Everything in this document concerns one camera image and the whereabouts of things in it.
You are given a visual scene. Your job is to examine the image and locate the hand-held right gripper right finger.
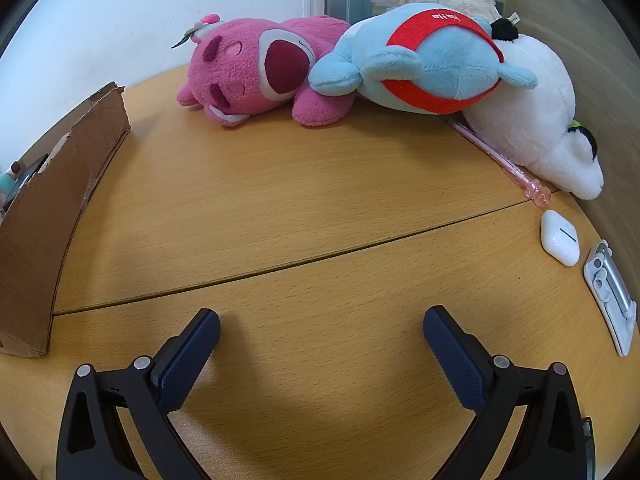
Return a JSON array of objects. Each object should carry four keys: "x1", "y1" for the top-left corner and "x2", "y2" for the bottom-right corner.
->
[{"x1": 423, "y1": 305, "x2": 597, "y2": 480}]

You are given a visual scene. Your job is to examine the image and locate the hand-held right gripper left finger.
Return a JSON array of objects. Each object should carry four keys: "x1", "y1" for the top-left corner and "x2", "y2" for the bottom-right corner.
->
[{"x1": 55, "y1": 308, "x2": 221, "y2": 480}]

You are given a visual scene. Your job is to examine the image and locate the white folding phone stand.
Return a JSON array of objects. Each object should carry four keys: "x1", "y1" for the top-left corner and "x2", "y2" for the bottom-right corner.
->
[{"x1": 583, "y1": 241, "x2": 640, "y2": 357}]

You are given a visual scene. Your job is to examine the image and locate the brown cardboard box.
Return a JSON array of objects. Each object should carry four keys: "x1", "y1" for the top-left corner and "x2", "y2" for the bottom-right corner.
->
[{"x1": 0, "y1": 82, "x2": 132, "y2": 358}]

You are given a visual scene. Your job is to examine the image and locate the wooden desktop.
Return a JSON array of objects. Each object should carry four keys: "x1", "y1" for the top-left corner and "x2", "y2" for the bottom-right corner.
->
[{"x1": 0, "y1": 62, "x2": 640, "y2": 480}]

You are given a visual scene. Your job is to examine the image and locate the white earbuds case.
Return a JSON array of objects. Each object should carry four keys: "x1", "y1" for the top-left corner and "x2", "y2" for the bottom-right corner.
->
[{"x1": 540, "y1": 209, "x2": 581, "y2": 267}]

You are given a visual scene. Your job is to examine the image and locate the pink pen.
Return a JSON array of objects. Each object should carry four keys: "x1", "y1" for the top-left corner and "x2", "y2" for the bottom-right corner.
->
[{"x1": 442, "y1": 116, "x2": 553, "y2": 207}]

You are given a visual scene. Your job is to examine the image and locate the small black box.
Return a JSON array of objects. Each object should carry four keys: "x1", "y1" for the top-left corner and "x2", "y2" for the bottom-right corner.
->
[{"x1": 10, "y1": 155, "x2": 48, "y2": 201}]

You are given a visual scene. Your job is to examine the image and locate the teal plush toy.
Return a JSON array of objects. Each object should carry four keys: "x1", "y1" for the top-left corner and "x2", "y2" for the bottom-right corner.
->
[{"x1": 0, "y1": 160, "x2": 21, "y2": 211}]

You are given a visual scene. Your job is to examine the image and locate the white plush toy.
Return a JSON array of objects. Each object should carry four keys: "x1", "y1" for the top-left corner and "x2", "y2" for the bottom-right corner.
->
[{"x1": 462, "y1": 17, "x2": 606, "y2": 200}]

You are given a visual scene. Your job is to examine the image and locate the pink plush toy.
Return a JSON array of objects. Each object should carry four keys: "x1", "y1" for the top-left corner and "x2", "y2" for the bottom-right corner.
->
[{"x1": 171, "y1": 12, "x2": 351, "y2": 128}]

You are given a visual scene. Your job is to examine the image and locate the blue plush toy red band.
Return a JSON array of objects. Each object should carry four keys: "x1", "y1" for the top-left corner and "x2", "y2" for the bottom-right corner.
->
[{"x1": 307, "y1": 2, "x2": 538, "y2": 116}]

